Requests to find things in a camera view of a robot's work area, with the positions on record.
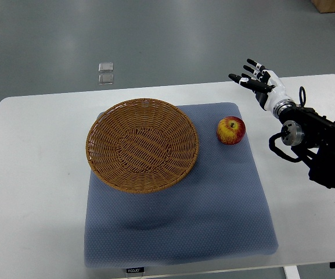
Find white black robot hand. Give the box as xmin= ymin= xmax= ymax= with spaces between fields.
xmin=228 ymin=59 xmax=291 ymax=117

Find wooden cabinet corner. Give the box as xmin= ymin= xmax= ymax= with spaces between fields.
xmin=311 ymin=0 xmax=335 ymax=13

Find blue grey cushion mat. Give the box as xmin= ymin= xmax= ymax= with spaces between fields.
xmin=84 ymin=102 xmax=278 ymax=269

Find red yellow apple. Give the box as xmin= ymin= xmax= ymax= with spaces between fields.
xmin=217 ymin=116 xmax=246 ymax=145

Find brown wicker basket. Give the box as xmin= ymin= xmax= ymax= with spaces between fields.
xmin=85 ymin=98 xmax=199 ymax=194

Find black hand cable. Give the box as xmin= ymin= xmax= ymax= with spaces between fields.
xmin=298 ymin=86 xmax=307 ymax=108

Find upper floor metal plate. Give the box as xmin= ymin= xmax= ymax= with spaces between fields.
xmin=98 ymin=62 xmax=114 ymax=73

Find white table leg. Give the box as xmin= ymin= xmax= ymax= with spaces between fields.
xmin=283 ymin=265 xmax=301 ymax=279

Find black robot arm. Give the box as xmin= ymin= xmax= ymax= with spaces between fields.
xmin=269 ymin=105 xmax=335 ymax=189

